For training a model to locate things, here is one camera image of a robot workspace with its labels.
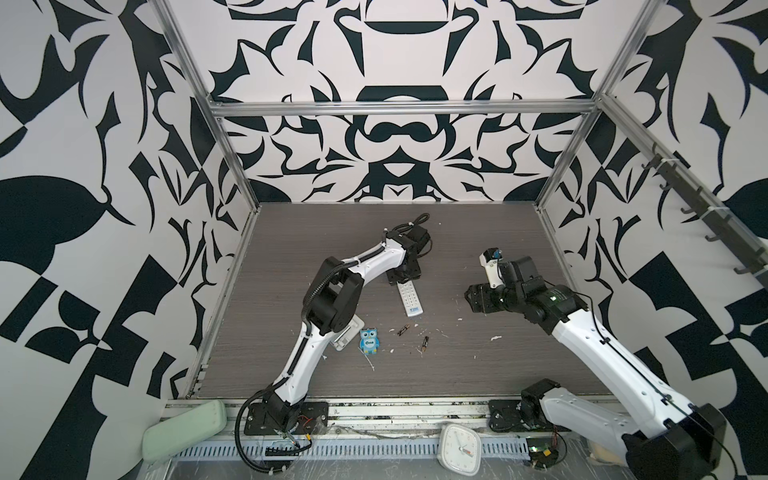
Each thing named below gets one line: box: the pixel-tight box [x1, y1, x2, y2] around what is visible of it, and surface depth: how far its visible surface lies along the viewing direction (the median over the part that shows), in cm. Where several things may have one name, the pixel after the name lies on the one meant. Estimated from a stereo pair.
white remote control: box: [396, 280, 424, 317], surface depth 94 cm
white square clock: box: [437, 423, 482, 476], surface depth 69 cm
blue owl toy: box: [359, 328, 381, 355], surface depth 87 cm
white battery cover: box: [330, 326, 365, 352], surface depth 88 cm
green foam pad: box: [142, 400, 228, 462], surface depth 72 cm
